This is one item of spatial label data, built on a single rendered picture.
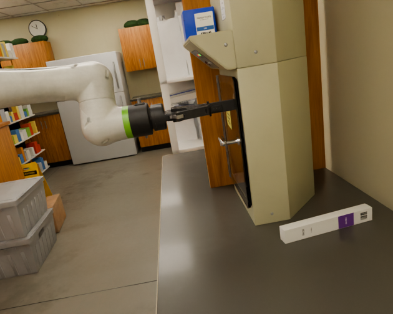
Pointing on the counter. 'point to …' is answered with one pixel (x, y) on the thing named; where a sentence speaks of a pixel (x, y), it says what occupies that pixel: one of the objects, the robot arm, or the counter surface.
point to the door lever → (227, 141)
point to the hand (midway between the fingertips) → (221, 106)
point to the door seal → (243, 141)
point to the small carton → (204, 22)
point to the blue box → (188, 23)
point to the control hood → (214, 48)
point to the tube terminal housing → (272, 103)
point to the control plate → (203, 58)
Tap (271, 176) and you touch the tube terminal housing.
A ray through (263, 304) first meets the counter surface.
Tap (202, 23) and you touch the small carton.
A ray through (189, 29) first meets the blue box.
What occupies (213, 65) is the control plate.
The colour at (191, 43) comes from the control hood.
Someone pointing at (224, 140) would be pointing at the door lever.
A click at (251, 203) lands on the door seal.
